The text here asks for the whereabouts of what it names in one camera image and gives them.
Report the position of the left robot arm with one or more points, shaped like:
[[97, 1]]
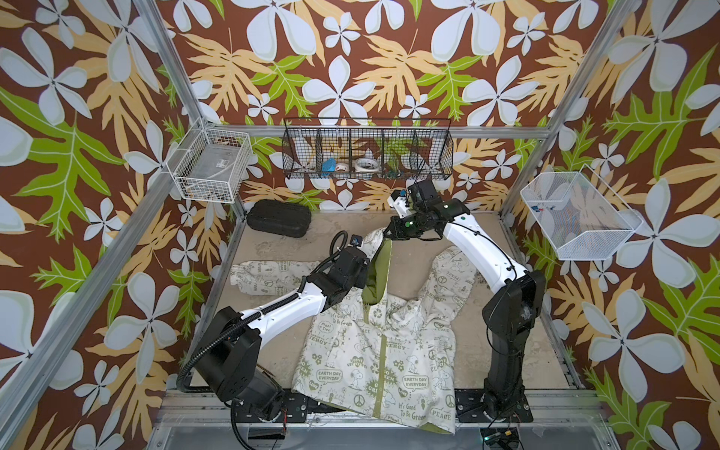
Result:
[[228, 352]]

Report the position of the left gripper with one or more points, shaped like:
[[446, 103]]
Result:
[[362, 275]]

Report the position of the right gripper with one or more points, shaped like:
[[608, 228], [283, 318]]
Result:
[[397, 234]]

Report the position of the white tape roll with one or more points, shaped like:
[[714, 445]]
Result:
[[366, 165]]

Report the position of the small green circuit board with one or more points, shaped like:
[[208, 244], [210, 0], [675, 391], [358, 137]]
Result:
[[500, 440]]

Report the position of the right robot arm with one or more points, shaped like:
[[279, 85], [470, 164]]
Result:
[[511, 313]]

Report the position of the white mesh basket right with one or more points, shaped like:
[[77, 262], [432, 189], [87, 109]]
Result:
[[580, 214]]

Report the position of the black zippered case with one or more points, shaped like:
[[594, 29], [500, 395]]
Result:
[[281, 218]]

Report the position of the blue object in basket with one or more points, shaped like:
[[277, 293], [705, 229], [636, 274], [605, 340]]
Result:
[[329, 166]]

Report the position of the black wire basket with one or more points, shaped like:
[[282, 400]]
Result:
[[406, 148]]

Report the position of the white wire basket left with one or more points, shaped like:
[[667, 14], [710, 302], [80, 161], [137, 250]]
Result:
[[208, 164]]

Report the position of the white green printed jacket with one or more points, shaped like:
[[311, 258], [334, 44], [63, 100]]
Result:
[[386, 357]]

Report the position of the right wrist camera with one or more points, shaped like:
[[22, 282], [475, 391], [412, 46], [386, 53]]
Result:
[[419, 197]]

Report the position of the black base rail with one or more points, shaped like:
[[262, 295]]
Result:
[[294, 408]]

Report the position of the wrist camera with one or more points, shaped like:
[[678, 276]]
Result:
[[356, 241], [419, 197]]

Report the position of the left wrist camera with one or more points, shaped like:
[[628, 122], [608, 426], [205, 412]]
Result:
[[356, 241]]

